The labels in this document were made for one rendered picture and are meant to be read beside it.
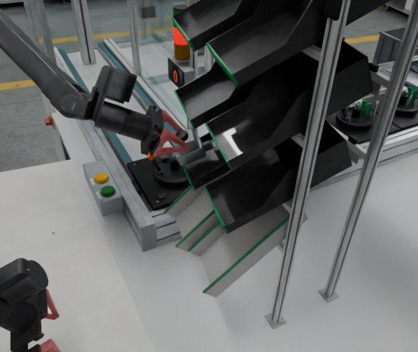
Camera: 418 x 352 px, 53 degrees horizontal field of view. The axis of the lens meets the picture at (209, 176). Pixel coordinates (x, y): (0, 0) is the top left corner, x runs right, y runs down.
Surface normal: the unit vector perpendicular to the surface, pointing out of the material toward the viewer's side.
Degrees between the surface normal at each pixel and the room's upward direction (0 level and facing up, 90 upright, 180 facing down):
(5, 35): 53
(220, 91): 25
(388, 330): 0
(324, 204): 0
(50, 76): 46
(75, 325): 0
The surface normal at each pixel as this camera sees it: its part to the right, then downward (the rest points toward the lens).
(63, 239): 0.02, -0.78
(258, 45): -0.39, -0.64
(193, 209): -0.66, -0.43
